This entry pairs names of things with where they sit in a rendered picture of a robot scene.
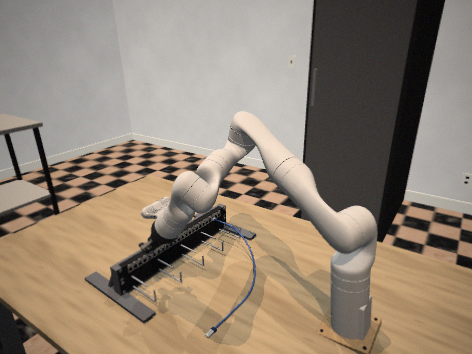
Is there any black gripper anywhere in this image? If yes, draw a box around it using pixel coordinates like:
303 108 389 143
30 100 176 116
139 221 176 255

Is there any white and dark blue plug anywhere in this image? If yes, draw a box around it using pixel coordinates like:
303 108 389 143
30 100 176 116
205 327 217 338

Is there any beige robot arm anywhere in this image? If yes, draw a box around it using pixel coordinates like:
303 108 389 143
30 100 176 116
141 111 378 341

